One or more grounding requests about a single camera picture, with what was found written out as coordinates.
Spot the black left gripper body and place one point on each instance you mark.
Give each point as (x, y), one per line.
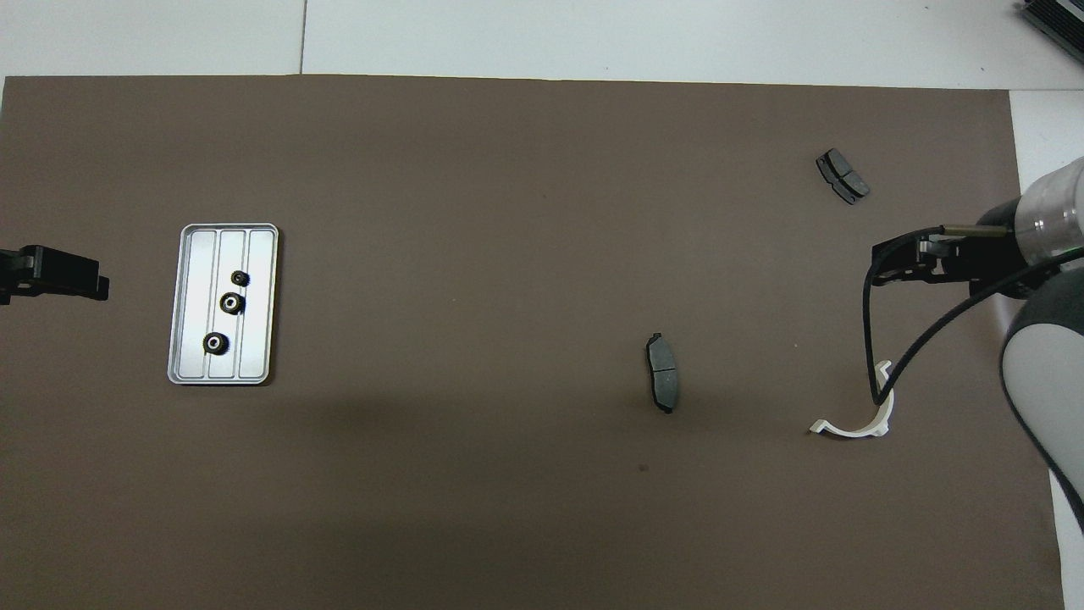
(17, 271)

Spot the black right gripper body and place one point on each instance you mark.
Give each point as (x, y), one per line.
(995, 254)

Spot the small black bearing gear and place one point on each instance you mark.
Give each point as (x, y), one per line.
(240, 278)

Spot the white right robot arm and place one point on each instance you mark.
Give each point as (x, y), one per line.
(1050, 373)

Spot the silver metal tray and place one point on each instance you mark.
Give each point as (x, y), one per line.
(254, 339)

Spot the short dark brake pad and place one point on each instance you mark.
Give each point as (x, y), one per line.
(843, 175)

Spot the grey ribbed metal device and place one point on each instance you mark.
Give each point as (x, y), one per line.
(1059, 21)

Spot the long dark brake pad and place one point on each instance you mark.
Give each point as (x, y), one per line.
(663, 377)

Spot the brown table mat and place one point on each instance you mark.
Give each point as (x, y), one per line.
(508, 212)

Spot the white curved plastic bracket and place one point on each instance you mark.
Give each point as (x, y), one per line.
(855, 432)

